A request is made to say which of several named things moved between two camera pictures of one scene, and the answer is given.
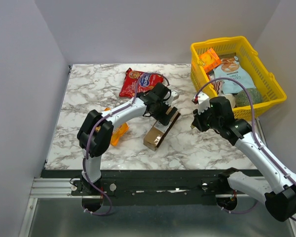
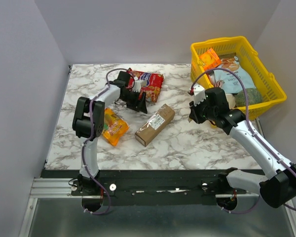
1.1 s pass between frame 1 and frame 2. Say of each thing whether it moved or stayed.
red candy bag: stayed
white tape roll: stayed
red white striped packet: stayed
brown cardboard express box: moved
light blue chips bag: stayed
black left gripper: moved
